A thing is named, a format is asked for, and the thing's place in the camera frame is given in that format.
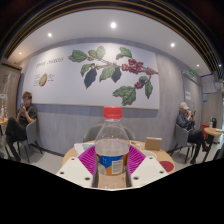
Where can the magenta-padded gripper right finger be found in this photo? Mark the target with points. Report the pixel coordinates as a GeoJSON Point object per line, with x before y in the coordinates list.
{"type": "Point", "coordinates": [150, 168]}

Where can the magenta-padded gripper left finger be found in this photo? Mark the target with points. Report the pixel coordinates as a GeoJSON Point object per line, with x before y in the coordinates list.
{"type": "Point", "coordinates": [75, 168]}

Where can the clear red-capped drink bottle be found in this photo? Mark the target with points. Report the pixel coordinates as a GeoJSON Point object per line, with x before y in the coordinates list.
{"type": "Point", "coordinates": [111, 133]}

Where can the flat round red coaster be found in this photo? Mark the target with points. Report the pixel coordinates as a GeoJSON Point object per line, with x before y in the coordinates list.
{"type": "Point", "coordinates": [166, 166]}

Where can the small brown cardboard box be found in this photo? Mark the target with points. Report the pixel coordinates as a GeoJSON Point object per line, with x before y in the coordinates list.
{"type": "Point", "coordinates": [153, 143]}

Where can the grey upholstered chair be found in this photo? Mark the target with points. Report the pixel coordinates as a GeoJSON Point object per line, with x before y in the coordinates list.
{"type": "Point", "coordinates": [181, 135]}
{"type": "Point", "coordinates": [31, 131]}
{"type": "Point", "coordinates": [90, 133]}

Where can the person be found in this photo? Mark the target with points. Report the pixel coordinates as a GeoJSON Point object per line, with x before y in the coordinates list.
{"type": "Point", "coordinates": [185, 121]}
{"type": "Point", "coordinates": [25, 116]}

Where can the small round wooden side table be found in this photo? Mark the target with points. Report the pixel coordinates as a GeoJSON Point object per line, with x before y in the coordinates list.
{"type": "Point", "coordinates": [213, 131]}
{"type": "Point", "coordinates": [3, 121]}

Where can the green exit sign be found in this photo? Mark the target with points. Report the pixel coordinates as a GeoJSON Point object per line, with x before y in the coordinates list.
{"type": "Point", "coordinates": [191, 72]}

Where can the round ceiling spotlights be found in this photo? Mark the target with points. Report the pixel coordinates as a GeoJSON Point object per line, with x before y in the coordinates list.
{"type": "Point", "coordinates": [113, 25]}

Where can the large coffee plant wall poster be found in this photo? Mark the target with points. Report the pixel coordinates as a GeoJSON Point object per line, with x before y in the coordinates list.
{"type": "Point", "coordinates": [66, 83]}

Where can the white wall notice board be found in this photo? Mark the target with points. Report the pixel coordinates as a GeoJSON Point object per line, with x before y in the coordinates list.
{"type": "Point", "coordinates": [209, 84]}

